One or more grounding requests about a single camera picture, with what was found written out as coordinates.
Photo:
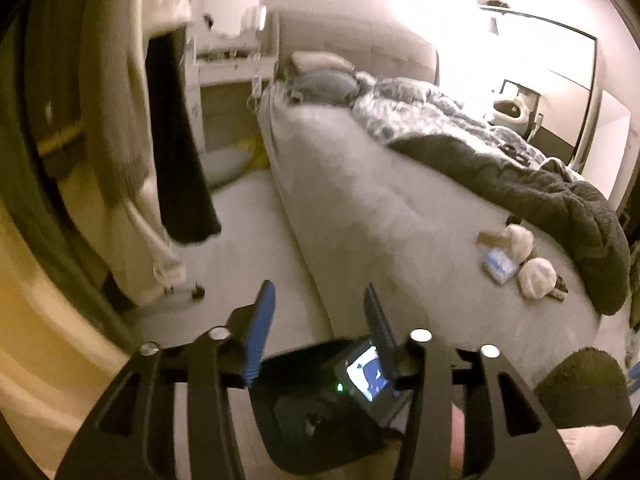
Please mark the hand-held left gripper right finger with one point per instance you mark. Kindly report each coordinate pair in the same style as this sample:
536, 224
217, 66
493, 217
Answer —
382, 340

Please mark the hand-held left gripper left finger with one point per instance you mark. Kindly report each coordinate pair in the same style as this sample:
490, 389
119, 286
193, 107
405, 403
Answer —
262, 330

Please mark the blue and white packet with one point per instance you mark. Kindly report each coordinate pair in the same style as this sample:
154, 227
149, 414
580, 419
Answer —
500, 266

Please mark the white cloth wad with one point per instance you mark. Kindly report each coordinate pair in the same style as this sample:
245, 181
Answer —
519, 241
537, 279

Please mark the black rack castor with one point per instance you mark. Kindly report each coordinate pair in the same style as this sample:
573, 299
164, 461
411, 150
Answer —
198, 291

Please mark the white clothes rack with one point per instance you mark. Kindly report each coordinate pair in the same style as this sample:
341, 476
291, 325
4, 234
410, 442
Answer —
160, 260

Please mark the beige bed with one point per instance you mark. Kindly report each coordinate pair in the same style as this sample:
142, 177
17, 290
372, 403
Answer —
350, 200

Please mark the white floor cushion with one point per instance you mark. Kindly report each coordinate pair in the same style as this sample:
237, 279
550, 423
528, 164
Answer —
225, 165

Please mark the yellow floor item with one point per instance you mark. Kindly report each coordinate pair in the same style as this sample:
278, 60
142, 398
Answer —
256, 155

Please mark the small dark wrapper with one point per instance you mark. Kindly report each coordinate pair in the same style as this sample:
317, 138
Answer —
559, 290

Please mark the black hanging garment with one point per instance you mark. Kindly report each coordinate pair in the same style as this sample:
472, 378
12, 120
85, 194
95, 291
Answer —
182, 160

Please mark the dark fluffy cloth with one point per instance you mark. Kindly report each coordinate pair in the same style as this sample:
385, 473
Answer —
582, 385

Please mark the dark fluffy blanket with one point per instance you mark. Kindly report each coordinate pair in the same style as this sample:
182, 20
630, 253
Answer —
550, 195

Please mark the pale yellow cloth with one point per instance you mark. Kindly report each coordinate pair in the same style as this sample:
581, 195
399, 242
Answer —
40, 335

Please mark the small black object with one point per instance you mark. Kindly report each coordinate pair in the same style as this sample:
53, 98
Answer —
511, 149

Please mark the grey patterned duvet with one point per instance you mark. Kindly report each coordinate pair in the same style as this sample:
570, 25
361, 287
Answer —
425, 110

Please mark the white dressing table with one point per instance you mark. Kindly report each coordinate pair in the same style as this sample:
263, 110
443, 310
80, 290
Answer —
225, 95

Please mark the grey pillow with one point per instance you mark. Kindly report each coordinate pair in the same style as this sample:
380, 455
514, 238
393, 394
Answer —
320, 85

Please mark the white round appliance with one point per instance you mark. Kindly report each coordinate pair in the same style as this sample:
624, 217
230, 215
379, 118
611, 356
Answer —
510, 110

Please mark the beige pillow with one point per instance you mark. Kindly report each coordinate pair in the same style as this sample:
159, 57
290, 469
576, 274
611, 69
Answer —
320, 62

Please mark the beige padded headboard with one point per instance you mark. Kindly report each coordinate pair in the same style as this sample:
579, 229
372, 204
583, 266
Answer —
360, 35

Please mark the mirrored wardrobe door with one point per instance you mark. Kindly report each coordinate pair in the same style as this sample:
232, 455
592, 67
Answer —
565, 85

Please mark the round white mirror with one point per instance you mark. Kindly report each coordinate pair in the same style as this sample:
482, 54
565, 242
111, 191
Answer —
230, 5

